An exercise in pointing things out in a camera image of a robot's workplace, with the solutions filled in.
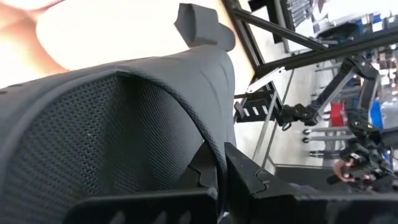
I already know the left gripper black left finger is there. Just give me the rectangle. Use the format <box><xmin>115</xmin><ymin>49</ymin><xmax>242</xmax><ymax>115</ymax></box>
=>
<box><xmin>183</xmin><ymin>141</ymin><xmax>218</xmax><ymax>190</ymax></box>

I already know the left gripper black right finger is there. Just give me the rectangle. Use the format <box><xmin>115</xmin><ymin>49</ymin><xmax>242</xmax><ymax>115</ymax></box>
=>
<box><xmin>224</xmin><ymin>142</ymin><xmax>299</xmax><ymax>224</ymax></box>

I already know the pink slide sandal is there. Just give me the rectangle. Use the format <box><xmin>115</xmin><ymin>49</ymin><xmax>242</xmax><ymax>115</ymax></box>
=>
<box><xmin>0</xmin><ymin>0</ymin><xmax>68</xmax><ymax>90</ymax></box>
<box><xmin>35</xmin><ymin>0</ymin><xmax>193</xmax><ymax>71</ymax></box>

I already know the person's hand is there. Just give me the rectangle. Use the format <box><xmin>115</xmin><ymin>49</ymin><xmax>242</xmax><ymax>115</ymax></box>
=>
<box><xmin>333</xmin><ymin>159</ymin><xmax>356</xmax><ymax>183</ymax></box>

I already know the red box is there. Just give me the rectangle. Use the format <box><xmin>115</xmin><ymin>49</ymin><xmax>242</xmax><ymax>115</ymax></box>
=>
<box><xmin>330</xmin><ymin>102</ymin><xmax>348</xmax><ymax>127</ymax></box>

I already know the black metal table frame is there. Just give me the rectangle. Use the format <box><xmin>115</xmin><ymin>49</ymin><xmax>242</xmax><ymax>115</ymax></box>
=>
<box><xmin>222</xmin><ymin>0</ymin><xmax>398</xmax><ymax>80</ymax></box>

